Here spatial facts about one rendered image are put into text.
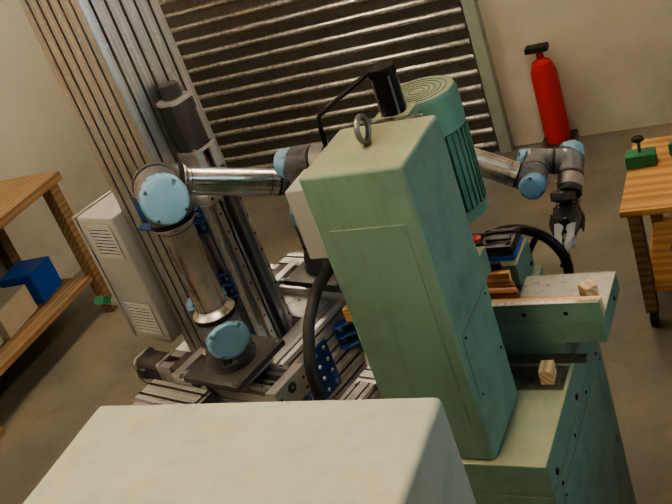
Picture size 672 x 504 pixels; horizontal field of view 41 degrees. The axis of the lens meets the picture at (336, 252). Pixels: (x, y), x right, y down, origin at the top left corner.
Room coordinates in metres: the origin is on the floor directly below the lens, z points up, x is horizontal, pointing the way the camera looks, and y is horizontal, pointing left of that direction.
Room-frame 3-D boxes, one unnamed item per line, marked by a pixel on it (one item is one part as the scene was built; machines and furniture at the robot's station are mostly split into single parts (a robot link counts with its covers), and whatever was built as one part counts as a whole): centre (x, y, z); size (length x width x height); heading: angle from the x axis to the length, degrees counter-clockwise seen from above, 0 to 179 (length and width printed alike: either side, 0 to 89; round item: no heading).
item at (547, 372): (1.68, -0.36, 0.82); 0.04 x 0.03 x 0.04; 151
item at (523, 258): (2.04, -0.39, 0.91); 0.15 x 0.14 x 0.09; 57
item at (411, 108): (1.76, -0.21, 1.53); 0.08 x 0.08 x 0.17; 57
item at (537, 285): (1.97, -0.35, 0.87); 0.61 x 0.30 x 0.06; 57
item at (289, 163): (2.19, 0.01, 1.33); 0.11 x 0.08 x 0.09; 57
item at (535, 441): (1.77, -0.22, 0.76); 0.57 x 0.45 x 0.09; 147
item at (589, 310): (1.84, -0.27, 0.93); 0.60 x 0.02 x 0.06; 57
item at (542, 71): (4.54, -1.38, 0.30); 0.19 x 0.18 x 0.60; 150
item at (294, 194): (1.68, 0.00, 1.40); 0.10 x 0.06 x 0.16; 147
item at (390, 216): (1.63, -0.13, 1.16); 0.22 x 0.22 x 0.72; 57
